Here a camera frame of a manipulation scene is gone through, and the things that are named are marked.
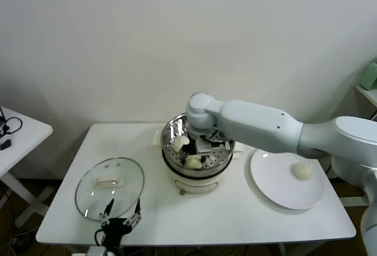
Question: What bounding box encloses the white side table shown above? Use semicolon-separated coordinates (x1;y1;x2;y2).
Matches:
0;106;54;229

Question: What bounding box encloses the black looped cable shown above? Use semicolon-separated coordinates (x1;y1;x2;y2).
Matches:
0;107;24;139

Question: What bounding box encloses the white electric cooker base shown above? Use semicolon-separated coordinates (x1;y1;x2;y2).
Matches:
161;149;234;196

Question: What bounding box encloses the white steamed baozi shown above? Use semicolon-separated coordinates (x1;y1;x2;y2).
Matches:
172;137;191;152
291;162;314;181
184;155;204;170

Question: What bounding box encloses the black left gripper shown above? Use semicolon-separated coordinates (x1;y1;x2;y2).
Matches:
98;198;143;247

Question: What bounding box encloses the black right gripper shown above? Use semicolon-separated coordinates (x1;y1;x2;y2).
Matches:
180;126;232;170

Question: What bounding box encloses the round glass pot lid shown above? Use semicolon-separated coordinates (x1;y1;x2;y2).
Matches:
74;157;145;223

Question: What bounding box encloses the large white round plate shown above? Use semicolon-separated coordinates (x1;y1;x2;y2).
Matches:
249;145;325;211

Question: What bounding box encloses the stainless steel steamer basket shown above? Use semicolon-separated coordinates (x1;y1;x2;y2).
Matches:
152;113;245;178

